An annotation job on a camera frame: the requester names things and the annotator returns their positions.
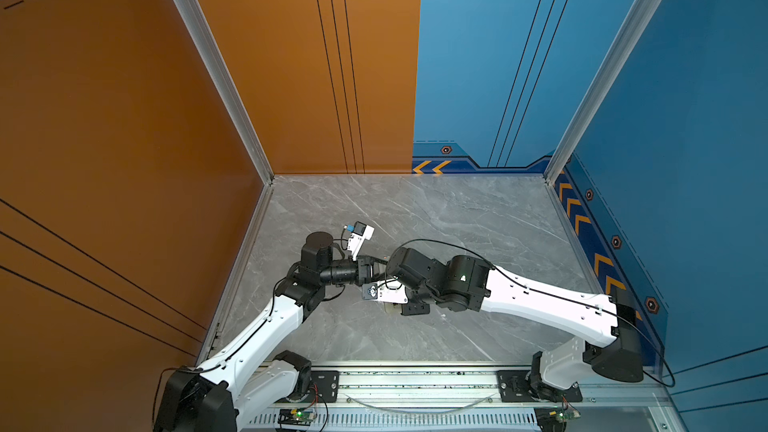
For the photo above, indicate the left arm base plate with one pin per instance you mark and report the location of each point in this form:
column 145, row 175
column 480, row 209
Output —
column 321, row 383

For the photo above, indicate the white ventilation grille strip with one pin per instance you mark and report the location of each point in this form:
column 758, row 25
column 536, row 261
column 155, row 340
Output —
column 369, row 420

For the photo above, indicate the left aluminium corner post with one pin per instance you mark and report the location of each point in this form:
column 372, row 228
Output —
column 203, row 38

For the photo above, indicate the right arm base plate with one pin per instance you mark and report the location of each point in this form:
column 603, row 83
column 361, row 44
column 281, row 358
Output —
column 514, row 387

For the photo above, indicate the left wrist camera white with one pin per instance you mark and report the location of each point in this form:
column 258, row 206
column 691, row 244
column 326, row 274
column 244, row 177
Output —
column 358, row 233

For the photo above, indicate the aluminium front rail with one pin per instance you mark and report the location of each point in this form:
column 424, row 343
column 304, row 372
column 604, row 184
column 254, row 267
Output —
column 452, row 385

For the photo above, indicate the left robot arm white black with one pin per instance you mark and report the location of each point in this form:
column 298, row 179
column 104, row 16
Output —
column 247, row 376

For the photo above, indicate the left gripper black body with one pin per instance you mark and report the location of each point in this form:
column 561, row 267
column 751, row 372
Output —
column 362, row 270

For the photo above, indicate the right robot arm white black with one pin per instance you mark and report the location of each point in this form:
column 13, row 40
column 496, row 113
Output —
column 606, row 339

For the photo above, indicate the beige remote control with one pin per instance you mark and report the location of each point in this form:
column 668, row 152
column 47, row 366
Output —
column 392, row 309

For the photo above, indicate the circuit board right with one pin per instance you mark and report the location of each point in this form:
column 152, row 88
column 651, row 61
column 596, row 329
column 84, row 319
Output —
column 555, row 420

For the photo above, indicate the right aluminium corner post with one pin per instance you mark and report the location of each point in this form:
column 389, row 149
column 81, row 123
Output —
column 631, row 30

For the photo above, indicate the green circuit board left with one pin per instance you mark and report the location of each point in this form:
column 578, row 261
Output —
column 296, row 419

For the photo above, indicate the aluminium corner post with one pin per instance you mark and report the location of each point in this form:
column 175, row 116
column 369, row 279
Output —
column 203, row 38
column 631, row 30

